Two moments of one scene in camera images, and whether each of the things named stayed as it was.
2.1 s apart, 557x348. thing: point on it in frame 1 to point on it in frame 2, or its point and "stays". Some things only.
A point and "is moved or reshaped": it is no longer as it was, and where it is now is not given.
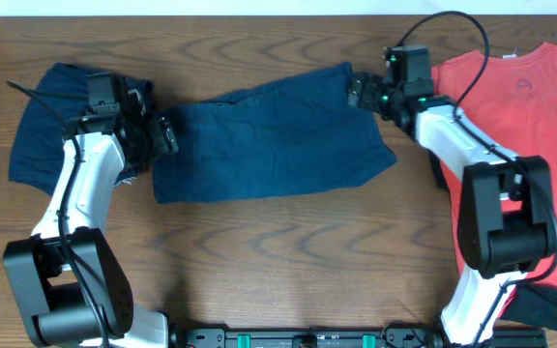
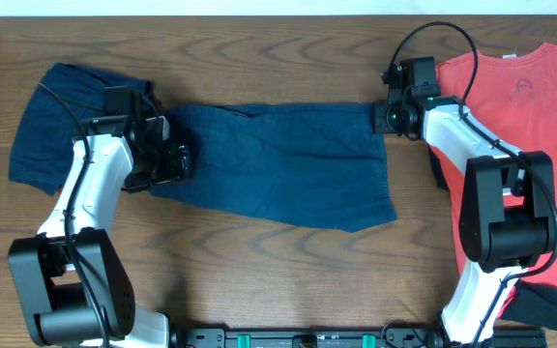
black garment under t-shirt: [546, 307] stays
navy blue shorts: [295, 135] is moved or reshaped
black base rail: [338, 337] stays
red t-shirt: [534, 105] stays
